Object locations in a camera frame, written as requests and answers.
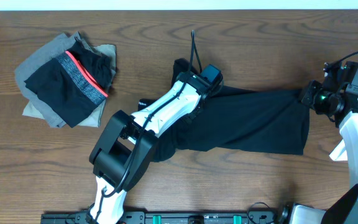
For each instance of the black polo shirt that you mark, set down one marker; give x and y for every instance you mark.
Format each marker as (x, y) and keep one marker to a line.
(267, 121)

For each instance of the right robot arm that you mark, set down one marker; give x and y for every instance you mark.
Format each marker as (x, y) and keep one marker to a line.
(345, 210)

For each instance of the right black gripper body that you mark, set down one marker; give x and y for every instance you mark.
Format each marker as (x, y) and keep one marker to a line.
(318, 98)

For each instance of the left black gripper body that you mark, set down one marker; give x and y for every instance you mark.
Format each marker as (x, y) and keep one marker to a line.
(196, 112)

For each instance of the grey folded garment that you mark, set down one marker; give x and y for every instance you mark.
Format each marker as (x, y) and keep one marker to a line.
(35, 65)

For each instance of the beige folded garment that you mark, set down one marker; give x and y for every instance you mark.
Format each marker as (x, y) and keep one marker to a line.
(94, 119)

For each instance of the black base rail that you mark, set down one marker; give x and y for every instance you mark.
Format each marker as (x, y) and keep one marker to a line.
(262, 217)

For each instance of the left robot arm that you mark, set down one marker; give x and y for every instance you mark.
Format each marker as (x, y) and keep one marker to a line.
(127, 145)

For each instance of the white garment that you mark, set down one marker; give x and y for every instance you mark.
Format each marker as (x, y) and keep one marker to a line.
(339, 153)

